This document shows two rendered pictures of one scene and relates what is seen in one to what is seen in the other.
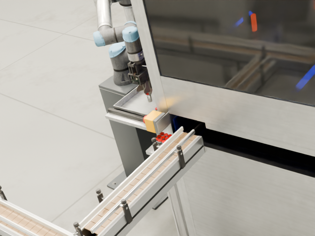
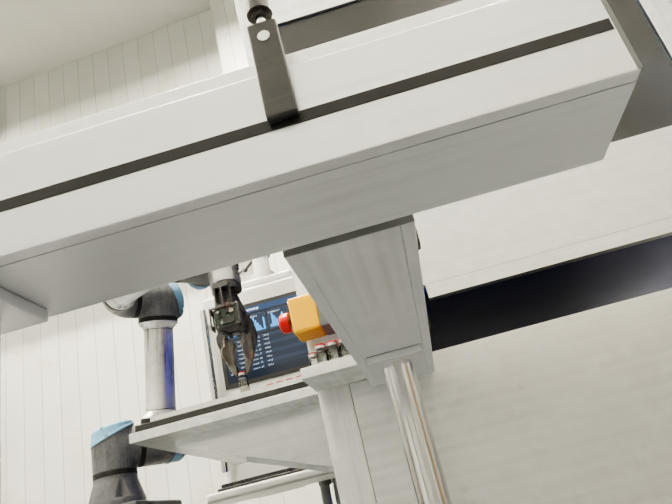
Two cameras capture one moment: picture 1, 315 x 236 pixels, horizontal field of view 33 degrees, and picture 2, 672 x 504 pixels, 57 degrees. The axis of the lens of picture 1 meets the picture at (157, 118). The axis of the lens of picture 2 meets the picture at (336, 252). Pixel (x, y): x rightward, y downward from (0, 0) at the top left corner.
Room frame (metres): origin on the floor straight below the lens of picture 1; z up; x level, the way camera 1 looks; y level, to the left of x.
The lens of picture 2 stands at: (1.08, 0.71, 0.61)
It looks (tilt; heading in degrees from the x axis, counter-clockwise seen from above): 24 degrees up; 319
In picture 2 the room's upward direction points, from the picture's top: 14 degrees counter-clockwise
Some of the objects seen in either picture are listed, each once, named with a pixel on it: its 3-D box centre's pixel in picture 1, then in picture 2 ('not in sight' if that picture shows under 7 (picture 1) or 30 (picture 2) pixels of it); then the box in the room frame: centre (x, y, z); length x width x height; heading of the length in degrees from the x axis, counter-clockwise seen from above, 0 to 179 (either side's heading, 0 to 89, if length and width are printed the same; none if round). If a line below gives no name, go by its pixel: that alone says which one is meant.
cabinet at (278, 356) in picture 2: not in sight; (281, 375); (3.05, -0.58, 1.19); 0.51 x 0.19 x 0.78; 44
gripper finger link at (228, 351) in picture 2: (140, 87); (227, 355); (2.29, 0.04, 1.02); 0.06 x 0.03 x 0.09; 134
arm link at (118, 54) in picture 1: (120, 54); (115, 447); (2.86, 0.12, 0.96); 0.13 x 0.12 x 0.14; 87
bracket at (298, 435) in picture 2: not in sight; (257, 452); (2.26, 0.03, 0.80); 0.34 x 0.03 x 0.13; 44
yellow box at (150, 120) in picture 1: (155, 121); (311, 316); (2.00, 0.01, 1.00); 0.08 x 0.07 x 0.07; 44
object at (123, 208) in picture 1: (143, 181); (372, 284); (1.70, 0.12, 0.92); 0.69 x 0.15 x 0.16; 134
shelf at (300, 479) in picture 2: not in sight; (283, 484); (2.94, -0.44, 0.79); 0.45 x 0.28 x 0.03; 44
